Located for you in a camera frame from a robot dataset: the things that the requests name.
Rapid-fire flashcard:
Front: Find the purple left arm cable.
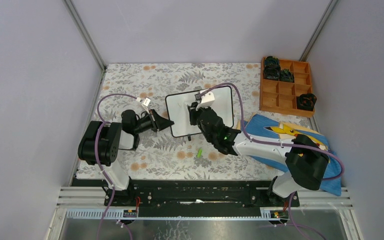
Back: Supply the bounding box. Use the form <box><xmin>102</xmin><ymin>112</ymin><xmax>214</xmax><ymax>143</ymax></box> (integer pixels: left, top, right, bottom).
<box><xmin>94</xmin><ymin>93</ymin><xmax>143</xmax><ymax>240</ymax></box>

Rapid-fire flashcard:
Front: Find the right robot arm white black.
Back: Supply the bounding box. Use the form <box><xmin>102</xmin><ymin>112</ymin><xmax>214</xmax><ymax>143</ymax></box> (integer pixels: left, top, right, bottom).
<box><xmin>187</xmin><ymin>102</ymin><xmax>329</xmax><ymax>206</ymax></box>

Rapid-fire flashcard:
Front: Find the right aluminium frame post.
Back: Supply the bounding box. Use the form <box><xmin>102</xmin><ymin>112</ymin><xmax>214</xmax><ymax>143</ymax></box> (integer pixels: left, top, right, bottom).
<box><xmin>299</xmin><ymin>0</ymin><xmax>340</xmax><ymax>62</ymax></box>

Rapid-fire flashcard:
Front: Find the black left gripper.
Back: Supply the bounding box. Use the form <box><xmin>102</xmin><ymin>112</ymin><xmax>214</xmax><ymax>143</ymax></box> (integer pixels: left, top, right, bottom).
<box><xmin>133</xmin><ymin>108</ymin><xmax>174</xmax><ymax>135</ymax></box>

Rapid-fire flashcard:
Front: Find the blue yellow cartoon cloth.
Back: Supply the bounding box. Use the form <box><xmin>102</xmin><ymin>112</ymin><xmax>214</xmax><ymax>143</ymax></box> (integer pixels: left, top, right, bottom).
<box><xmin>244</xmin><ymin>114</ymin><xmax>342</xmax><ymax>197</ymax></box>

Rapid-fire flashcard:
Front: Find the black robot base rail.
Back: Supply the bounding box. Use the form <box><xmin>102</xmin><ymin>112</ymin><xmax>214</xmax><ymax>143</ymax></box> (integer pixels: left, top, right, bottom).
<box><xmin>103</xmin><ymin>179</ymin><xmax>300</xmax><ymax>218</ymax></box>

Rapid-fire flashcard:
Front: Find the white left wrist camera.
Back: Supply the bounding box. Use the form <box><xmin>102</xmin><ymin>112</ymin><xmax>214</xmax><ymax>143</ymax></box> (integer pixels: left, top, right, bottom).
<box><xmin>136</xmin><ymin>97</ymin><xmax>151</xmax><ymax>114</ymax></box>

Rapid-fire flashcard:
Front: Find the black object tray top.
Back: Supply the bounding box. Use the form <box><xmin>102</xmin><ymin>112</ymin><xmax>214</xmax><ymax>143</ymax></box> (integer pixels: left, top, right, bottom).
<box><xmin>263</xmin><ymin>56</ymin><xmax>280</xmax><ymax>67</ymax></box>

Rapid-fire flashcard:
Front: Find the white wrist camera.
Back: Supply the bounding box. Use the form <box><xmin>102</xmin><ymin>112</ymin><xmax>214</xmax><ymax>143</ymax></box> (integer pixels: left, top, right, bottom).
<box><xmin>136</xmin><ymin>97</ymin><xmax>151</xmax><ymax>114</ymax></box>
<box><xmin>195</xmin><ymin>89</ymin><xmax>215</xmax><ymax>109</ymax></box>

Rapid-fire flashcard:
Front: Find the small black-framed whiteboard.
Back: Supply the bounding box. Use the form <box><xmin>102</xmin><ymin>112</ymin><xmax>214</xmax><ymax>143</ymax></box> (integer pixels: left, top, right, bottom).
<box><xmin>165</xmin><ymin>85</ymin><xmax>235</xmax><ymax>138</ymax></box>

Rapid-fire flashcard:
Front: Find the black object tray right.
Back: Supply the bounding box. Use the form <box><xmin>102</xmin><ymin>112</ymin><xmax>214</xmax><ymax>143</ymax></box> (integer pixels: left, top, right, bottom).
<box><xmin>296</xmin><ymin>93</ymin><xmax>318</xmax><ymax>111</ymax></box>

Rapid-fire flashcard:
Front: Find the black object tray middle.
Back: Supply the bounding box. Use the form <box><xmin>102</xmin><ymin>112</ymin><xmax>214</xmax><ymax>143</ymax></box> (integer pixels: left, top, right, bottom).
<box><xmin>279</xmin><ymin>69</ymin><xmax>295</xmax><ymax>83</ymax></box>

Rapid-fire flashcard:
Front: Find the aluminium frame post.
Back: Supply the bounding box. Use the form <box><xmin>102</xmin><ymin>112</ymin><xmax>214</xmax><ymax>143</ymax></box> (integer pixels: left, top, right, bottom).
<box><xmin>299</xmin><ymin>0</ymin><xmax>340</xmax><ymax>62</ymax></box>
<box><xmin>62</xmin><ymin>0</ymin><xmax>107</xmax><ymax>71</ymax></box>

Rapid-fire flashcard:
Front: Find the green marker cap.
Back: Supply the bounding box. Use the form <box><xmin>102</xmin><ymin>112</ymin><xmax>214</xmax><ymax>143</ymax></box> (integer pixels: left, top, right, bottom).
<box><xmin>196</xmin><ymin>148</ymin><xmax>202</xmax><ymax>158</ymax></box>

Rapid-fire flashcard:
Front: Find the black object tray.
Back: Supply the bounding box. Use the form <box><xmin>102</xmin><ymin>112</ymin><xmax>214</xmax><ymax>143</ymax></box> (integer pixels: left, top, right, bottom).
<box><xmin>296</xmin><ymin>93</ymin><xmax>318</xmax><ymax>111</ymax></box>
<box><xmin>279</xmin><ymin>69</ymin><xmax>295</xmax><ymax>83</ymax></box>
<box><xmin>263</xmin><ymin>56</ymin><xmax>280</xmax><ymax>67</ymax></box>
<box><xmin>263</xmin><ymin>64</ymin><xmax>281</xmax><ymax>81</ymax></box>

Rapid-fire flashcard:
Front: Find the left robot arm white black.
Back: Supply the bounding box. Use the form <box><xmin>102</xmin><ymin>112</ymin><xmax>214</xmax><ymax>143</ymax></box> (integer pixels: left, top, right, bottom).
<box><xmin>77</xmin><ymin>109</ymin><xmax>174</xmax><ymax>206</ymax></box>

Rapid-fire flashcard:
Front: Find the orange wooden compartment tray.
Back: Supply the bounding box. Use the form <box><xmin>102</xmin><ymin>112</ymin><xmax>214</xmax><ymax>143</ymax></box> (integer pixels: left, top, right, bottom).
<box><xmin>259</xmin><ymin>57</ymin><xmax>315</xmax><ymax>118</ymax></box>

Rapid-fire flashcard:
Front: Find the left aluminium frame post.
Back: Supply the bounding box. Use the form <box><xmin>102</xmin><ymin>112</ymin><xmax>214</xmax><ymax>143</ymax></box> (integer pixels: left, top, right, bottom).
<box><xmin>62</xmin><ymin>0</ymin><xmax>107</xmax><ymax>71</ymax></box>

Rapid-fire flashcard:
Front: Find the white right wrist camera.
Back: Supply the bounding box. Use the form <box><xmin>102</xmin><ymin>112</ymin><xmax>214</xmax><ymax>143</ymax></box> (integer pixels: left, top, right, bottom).
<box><xmin>195</xmin><ymin>89</ymin><xmax>215</xmax><ymax>109</ymax></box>

